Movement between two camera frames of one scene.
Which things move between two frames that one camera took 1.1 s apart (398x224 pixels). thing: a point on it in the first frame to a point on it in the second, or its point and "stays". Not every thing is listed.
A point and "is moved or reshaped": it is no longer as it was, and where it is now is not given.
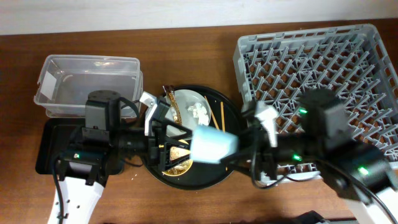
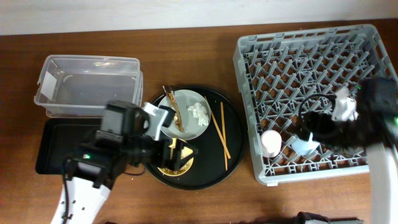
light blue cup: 210,145 is moved or reshaped
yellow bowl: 181,168 stays
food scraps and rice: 175,153 stays
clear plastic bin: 64,81 stays
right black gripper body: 268,155 to 339,134
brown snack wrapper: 170,90 stays
